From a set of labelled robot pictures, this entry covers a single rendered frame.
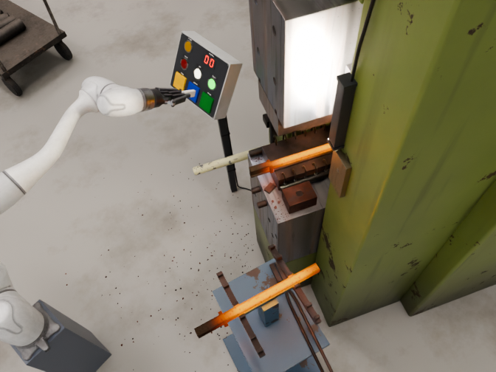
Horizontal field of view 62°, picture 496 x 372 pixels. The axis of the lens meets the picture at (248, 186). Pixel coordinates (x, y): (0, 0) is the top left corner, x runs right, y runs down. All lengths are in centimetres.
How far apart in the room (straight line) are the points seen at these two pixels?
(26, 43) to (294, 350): 324
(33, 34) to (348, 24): 323
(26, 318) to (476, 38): 175
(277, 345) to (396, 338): 102
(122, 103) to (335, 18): 83
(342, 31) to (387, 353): 180
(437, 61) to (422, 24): 7
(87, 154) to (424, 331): 255
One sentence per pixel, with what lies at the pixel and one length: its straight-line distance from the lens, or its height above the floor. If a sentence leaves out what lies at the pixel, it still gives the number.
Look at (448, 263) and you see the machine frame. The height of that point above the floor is 71.
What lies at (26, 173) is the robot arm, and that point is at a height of 133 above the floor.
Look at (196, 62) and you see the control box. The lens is 199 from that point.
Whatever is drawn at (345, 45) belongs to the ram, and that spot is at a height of 164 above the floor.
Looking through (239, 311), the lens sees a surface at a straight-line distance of 141.
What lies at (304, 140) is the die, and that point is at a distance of 180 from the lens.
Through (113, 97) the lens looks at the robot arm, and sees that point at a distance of 159.
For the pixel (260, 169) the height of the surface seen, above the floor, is 102.
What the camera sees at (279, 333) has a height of 76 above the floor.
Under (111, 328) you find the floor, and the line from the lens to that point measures 264.
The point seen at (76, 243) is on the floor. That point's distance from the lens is 294.
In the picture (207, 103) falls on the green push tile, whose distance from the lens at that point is 195.
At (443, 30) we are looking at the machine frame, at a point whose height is 194.
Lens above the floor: 239
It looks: 57 degrees down
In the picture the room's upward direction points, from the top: 7 degrees counter-clockwise
